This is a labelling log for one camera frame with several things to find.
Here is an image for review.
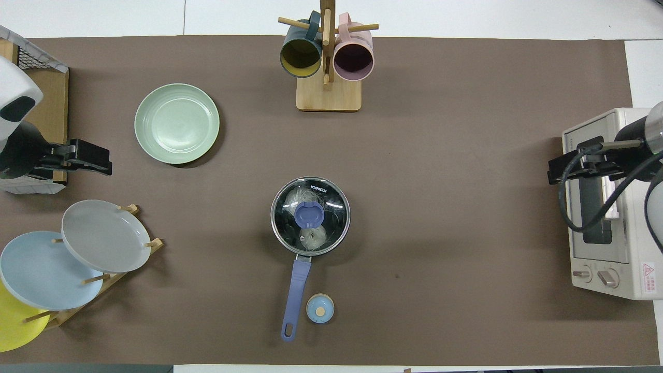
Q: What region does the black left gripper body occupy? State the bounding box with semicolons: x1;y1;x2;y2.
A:
52;139;102;172

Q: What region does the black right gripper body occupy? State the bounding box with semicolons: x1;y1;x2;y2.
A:
564;137;622;182

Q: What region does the glass lid with blue knob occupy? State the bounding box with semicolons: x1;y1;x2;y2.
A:
271;177;351;256

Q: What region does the clear plastic food bag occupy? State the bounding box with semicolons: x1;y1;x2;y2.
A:
284;186;337;250

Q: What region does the grey plate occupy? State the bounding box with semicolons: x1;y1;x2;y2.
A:
61;199;152;274

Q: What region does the light green plate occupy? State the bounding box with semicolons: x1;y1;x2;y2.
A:
134;83;220;165

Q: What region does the wooden plate rack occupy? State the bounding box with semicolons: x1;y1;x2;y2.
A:
23;204;164;329

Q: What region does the light blue plate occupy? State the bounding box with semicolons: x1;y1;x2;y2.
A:
0;231;104;311

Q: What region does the yellow plate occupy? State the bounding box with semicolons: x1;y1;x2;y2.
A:
0;280;51;353

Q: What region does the beige toaster oven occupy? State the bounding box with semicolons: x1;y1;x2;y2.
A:
562;107;663;300

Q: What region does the brown table mat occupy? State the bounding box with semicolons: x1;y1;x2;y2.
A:
0;35;661;366

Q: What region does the dark teal mug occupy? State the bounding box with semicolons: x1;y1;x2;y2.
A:
280;11;324;79

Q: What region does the pink mug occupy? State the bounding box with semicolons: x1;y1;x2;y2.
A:
333;13;374;82

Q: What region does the wooden mug tree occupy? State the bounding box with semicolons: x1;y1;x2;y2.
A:
278;0;379;112

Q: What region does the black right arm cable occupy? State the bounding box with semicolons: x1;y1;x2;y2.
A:
558;142;663;233

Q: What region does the white wire mesh basket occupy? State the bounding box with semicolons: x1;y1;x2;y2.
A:
0;25;69;195

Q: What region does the black pot with blue handle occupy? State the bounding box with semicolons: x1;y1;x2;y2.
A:
270;176;351;342

